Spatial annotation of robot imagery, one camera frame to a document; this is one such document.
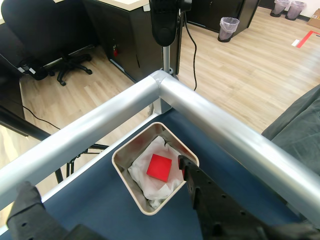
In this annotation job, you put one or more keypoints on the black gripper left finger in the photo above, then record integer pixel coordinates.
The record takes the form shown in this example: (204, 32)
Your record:
(27, 215)

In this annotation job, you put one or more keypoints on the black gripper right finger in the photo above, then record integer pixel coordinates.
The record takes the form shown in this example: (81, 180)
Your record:
(220, 215)

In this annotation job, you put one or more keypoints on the red cube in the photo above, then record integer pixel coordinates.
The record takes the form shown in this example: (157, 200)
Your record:
(158, 167)

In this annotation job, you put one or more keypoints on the beige metal box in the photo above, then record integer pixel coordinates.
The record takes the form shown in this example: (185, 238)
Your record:
(135, 197)

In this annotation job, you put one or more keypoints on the cardboard box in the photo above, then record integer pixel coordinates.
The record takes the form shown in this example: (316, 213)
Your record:
(315, 20)

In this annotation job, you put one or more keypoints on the blue grey table mat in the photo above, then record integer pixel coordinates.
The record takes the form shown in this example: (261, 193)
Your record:
(100, 205)

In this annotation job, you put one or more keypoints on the white tissue paper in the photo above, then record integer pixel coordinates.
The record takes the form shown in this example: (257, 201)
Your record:
(150, 187)

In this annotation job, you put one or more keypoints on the black tripod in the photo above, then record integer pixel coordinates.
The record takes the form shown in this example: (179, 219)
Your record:
(25, 122)

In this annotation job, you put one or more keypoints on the dark office desk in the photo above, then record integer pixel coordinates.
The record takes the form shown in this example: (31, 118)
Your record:
(10, 95)
(125, 37)

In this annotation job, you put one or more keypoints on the dark grey cloth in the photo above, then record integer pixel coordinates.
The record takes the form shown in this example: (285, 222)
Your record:
(300, 120)

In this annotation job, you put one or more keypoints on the small red fire extinguisher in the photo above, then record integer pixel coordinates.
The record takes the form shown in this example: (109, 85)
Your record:
(115, 52)

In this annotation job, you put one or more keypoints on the black mesh trash bin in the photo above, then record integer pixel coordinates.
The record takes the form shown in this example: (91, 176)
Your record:
(295, 10)
(228, 28)
(280, 7)

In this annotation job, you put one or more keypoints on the black office chair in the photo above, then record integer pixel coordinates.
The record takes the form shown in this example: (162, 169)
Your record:
(37, 25)

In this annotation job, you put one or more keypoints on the red floor tape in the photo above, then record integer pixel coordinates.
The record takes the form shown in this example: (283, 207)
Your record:
(306, 38)

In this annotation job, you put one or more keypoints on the black device on pole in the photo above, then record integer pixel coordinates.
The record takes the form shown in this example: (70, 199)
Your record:
(163, 22)

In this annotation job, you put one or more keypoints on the dark office cabinet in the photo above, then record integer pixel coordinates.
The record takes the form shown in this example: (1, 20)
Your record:
(225, 7)

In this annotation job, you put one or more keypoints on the silver tube frame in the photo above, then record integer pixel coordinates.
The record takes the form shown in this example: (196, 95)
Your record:
(100, 120)

